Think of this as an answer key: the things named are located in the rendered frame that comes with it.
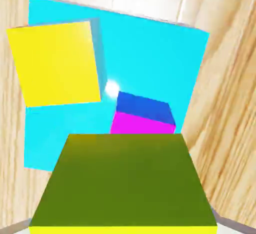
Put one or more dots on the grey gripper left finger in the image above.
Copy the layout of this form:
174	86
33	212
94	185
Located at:
14	229

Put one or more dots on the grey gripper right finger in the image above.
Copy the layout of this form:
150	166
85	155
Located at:
234	228

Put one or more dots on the small yellow cube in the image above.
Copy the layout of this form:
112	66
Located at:
56	64
124	182

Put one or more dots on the small magenta cube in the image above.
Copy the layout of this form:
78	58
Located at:
140	123

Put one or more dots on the large cyan box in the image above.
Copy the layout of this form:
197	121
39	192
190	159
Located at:
152	62

